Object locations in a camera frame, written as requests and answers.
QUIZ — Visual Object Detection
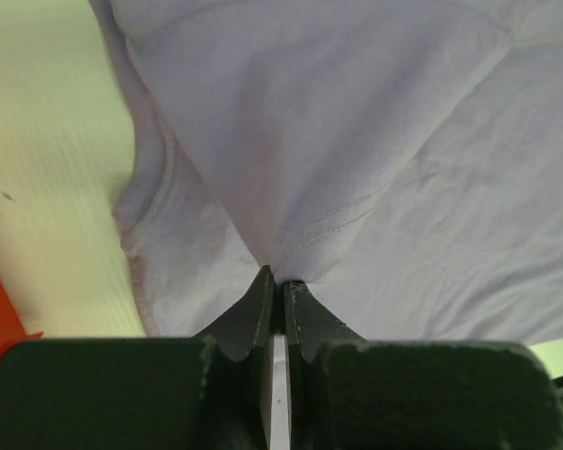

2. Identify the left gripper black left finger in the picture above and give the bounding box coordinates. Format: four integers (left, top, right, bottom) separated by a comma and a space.
0, 268, 275, 449

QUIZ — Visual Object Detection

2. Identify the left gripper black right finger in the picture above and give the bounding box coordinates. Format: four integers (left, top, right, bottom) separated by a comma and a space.
281, 282, 563, 449

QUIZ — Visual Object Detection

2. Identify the purple t shirt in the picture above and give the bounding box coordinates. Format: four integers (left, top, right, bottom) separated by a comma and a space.
92, 1, 563, 344

